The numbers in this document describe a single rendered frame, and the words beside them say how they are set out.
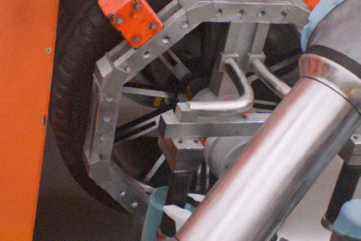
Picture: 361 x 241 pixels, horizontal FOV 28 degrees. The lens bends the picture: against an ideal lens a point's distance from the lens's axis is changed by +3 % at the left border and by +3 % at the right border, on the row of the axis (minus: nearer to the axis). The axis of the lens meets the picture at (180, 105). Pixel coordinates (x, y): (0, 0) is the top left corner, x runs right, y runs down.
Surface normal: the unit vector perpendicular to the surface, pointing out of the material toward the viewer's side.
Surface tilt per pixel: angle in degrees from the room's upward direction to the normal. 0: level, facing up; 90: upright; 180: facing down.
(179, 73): 90
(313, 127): 52
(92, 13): 56
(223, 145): 64
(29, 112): 90
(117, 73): 90
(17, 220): 90
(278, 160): 48
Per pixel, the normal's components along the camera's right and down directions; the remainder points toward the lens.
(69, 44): -0.81, -0.29
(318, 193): 0.18, -0.86
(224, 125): 0.32, 0.51
